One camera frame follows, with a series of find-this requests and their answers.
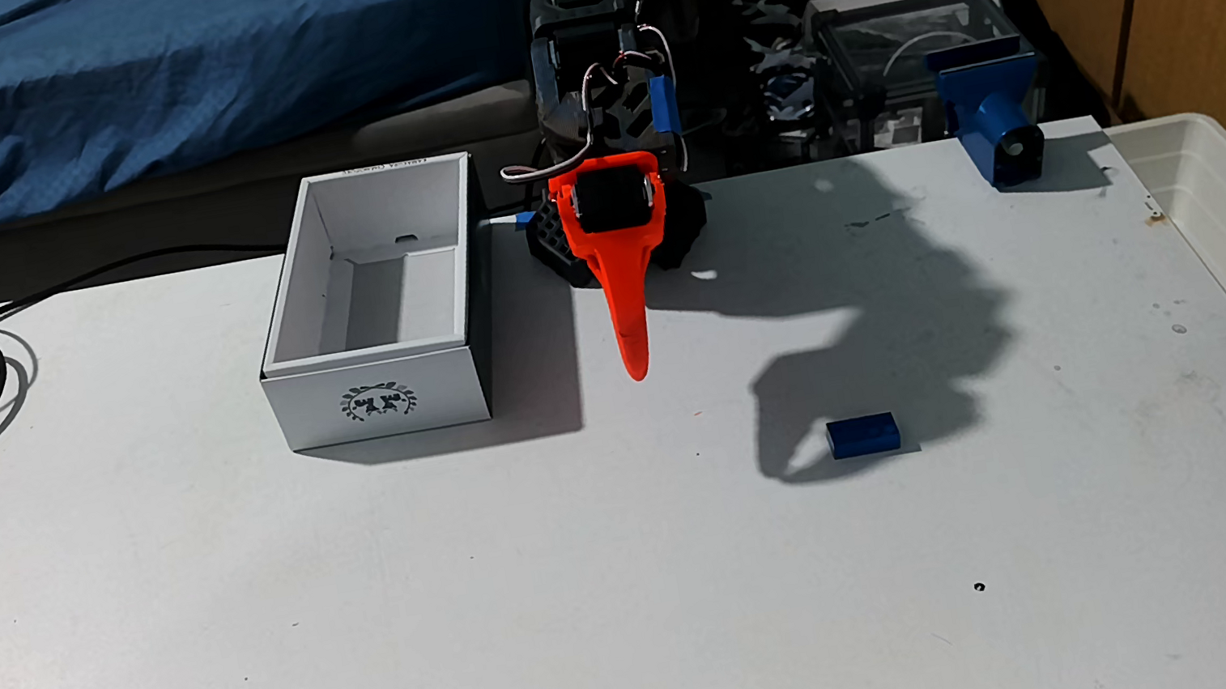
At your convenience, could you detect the blue bed sheet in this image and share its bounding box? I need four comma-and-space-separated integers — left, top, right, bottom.
0, 0, 553, 257

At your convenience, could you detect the blue printed clamp mount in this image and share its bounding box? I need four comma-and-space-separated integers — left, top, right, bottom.
926, 34, 1059, 199

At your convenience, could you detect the grey servo cable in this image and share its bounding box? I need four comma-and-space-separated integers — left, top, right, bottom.
486, 50, 691, 189

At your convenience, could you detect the blue toy brick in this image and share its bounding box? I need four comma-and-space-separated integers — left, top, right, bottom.
824, 410, 905, 464

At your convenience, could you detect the white cardboard box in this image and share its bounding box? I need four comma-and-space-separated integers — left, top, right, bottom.
230, 148, 519, 457

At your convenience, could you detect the clear enclosure with black frame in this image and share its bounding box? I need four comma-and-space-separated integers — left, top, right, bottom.
798, 0, 1047, 161

